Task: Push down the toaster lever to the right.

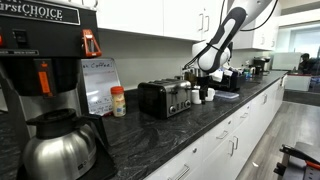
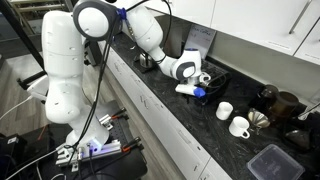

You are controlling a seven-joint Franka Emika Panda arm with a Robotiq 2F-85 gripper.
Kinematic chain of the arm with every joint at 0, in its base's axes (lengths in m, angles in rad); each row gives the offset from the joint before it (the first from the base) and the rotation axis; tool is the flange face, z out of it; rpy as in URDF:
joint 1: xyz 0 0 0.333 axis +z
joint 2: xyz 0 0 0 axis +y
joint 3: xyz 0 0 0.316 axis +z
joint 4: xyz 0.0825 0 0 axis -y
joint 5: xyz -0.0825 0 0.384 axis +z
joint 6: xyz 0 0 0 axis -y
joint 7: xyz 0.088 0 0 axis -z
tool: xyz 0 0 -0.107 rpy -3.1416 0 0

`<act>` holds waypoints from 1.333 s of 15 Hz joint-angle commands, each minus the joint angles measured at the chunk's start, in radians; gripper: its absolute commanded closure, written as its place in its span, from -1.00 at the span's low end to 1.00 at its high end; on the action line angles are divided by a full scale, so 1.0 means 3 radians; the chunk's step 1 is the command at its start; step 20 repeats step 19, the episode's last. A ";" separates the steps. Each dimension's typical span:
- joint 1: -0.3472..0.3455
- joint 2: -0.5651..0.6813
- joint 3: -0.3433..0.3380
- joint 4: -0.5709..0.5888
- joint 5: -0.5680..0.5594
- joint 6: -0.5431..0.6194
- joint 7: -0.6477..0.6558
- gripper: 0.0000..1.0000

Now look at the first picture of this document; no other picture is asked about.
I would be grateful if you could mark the creamer bottle orange lid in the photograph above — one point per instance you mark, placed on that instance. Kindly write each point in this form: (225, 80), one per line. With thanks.
(118, 103)

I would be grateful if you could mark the person in background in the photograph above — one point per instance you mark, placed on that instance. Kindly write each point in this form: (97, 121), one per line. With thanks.
(306, 63)

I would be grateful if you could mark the black countertop organizer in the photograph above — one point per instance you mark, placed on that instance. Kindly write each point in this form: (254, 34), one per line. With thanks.
(231, 82)

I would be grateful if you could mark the dark coffee grinder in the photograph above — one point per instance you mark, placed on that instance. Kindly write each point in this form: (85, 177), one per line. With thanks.
(189, 76)

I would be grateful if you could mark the white lower cabinets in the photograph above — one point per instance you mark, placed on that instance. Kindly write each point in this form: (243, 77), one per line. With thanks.
(233, 143)

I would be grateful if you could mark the distant black coffee maker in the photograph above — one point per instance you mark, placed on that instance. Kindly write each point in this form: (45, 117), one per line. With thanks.
(260, 65)

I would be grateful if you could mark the laminated paper sign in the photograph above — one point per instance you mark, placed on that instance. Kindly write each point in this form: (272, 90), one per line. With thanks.
(100, 83)

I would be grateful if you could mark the steel coffee carafe black lid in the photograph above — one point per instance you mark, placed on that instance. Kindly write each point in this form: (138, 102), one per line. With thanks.
(60, 153)

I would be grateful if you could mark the black commercial coffee brewer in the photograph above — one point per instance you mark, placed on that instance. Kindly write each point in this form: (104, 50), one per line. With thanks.
(43, 40)

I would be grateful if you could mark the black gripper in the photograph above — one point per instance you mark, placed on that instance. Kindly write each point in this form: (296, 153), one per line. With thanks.
(203, 81)

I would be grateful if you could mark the black and steel toaster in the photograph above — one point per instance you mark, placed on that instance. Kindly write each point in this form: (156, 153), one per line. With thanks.
(160, 98)

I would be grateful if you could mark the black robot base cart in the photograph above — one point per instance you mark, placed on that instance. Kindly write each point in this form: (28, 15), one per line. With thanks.
(296, 163)

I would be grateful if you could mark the white background panel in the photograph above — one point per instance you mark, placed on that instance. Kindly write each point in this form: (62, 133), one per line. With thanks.
(286, 61)

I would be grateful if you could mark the white wall outlet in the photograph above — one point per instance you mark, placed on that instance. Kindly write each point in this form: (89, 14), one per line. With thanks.
(182, 70)

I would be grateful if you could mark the white box in background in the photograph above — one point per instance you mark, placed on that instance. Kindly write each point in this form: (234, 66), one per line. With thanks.
(297, 82)

